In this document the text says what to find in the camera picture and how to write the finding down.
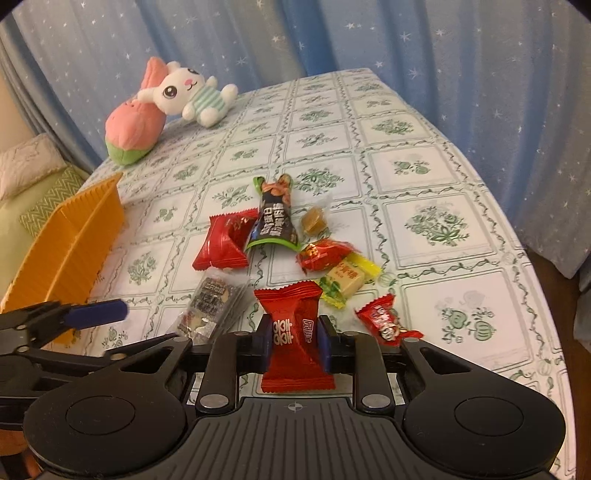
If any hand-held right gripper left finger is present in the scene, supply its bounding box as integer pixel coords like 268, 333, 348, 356
104, 316, 274, 416

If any orange plastic tray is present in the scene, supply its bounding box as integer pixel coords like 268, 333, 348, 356
0, 172, 126, 348

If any caramel candy in clear wrapper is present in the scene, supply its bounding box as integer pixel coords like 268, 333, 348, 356
300, 194, 334, 235

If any light green sofa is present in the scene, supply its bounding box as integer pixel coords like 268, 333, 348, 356
0, 134, 95, 298

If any crinkled red foil candy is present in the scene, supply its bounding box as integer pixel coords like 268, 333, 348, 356
296, 239, 355, 274

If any small red candy cartoon print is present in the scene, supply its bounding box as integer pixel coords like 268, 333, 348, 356
355, 294, 424, 347

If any red snack packet white print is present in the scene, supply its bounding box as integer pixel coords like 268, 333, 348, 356
253, 281, 336, 394

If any yellow candy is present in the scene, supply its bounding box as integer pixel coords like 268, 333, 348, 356
318, 251, 383, 309

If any blue star-print curtain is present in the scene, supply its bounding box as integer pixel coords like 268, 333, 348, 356
0, 0, 591, 280

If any plain red snack packet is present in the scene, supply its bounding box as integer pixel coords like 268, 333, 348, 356
192, 209, 260, 270

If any pink starfish plush toy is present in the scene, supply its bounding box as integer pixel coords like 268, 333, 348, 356
104, 56, 168, 166

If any green zigzag cushion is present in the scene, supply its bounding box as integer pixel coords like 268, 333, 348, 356
18, 165, 92, 239

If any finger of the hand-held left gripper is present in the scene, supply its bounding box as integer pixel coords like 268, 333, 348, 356
0, 344, 122, 379
0, 298, 129, 352

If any white embroidered cushion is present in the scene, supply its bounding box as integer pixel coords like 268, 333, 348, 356
0, 134, 64, 202

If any white bunny plush toy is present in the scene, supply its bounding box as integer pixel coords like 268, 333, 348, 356
137, 61, 239, 128

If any silver clear snack packet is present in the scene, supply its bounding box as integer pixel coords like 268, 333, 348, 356
165, 272, 250, 343

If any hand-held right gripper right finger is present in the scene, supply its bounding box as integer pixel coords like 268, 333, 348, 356
318, 315, 491, 412

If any black and green snack packet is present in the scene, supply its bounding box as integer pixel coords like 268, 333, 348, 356
243, 174, 301, 252

